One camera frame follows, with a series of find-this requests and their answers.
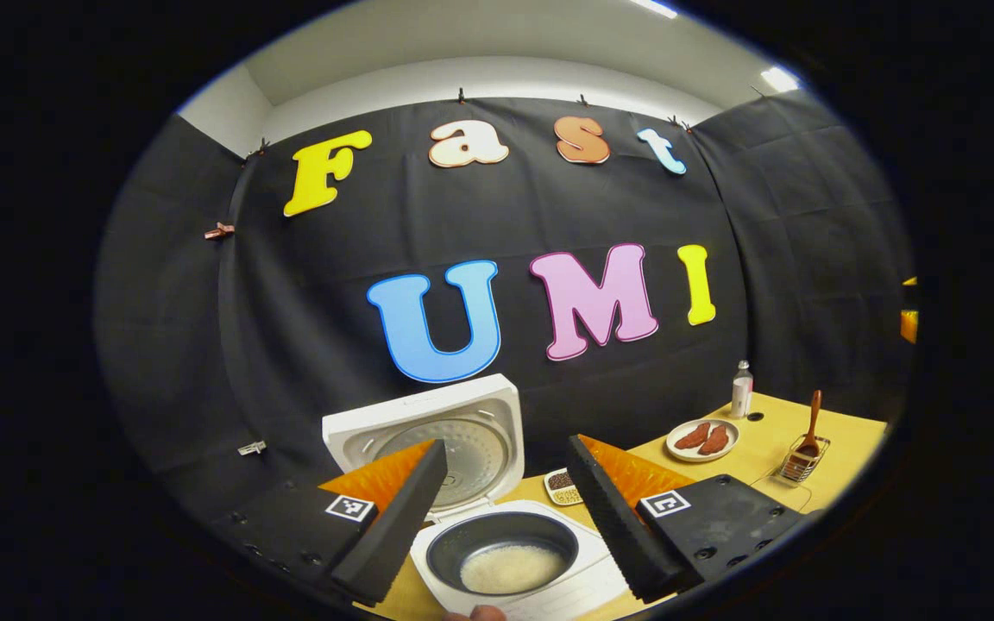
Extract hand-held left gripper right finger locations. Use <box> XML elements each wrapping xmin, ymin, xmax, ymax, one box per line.
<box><xmin>566</xmin><ymin>434</ymin><xmax>808</xmax><ymax>605</ymax></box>

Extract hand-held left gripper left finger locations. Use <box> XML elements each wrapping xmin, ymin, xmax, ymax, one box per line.
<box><xmin>212</xmin><ymin>438</ymin><xmax>449</xmax><ymax>606</ymax></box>

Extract white rice cooker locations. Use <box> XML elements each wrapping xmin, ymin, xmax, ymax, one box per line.
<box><xmin>322</xmin><ymin>373</ymin><xmax>636</xmax><ymax>621</ymax></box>

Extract metal wire chopstick holder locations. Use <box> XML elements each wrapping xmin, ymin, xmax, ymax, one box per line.
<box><xmin>780</xmin><ymin>436</ymin><xmax>831</xmax><ymax>482</ymax></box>

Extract white divided bean dish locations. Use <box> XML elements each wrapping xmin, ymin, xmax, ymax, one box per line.
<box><xmin>544</xmin><ymin>467</ymin><xmax>584</xmax><ymax>506</ymax></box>

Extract white round plate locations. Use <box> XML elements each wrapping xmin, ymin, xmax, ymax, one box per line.
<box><xmin>666</xmin><ymin>418</ymin><xmax>740</xmax><ymax>463</ymax></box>

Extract small clear bottle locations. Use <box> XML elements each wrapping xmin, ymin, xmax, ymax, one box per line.
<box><xmin>730</xmin><ymin>360</ymin><xmax>754</xmax><ymax>419</ymax></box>

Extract black backdrop cloth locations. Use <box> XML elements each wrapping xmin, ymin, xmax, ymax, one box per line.
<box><xmin>93</xmin><ymin>86</ymin><xmax>916</xmax><ymax>527</ymax></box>

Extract row of black cloth clips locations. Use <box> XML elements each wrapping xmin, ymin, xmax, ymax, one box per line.
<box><xmin>242</xmin><ymin>86</ymin><xmax>765</xmax><ymax>160</ymax></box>

